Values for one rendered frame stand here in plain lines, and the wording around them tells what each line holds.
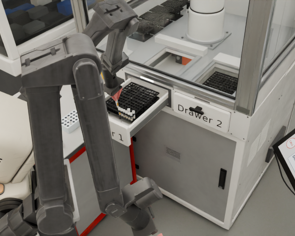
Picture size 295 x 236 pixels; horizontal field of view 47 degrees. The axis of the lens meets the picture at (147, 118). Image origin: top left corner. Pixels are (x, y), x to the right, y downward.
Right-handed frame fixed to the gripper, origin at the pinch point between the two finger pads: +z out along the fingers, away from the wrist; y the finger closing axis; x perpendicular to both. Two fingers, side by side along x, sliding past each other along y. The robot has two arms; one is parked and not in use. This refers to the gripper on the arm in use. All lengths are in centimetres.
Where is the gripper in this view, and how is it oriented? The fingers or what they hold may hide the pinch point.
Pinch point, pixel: (115, 98)
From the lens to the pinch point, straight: 158.5
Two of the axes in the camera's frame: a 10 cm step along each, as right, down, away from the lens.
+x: -7.8, -3.8, 4.9
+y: 6.1, -6.4, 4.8
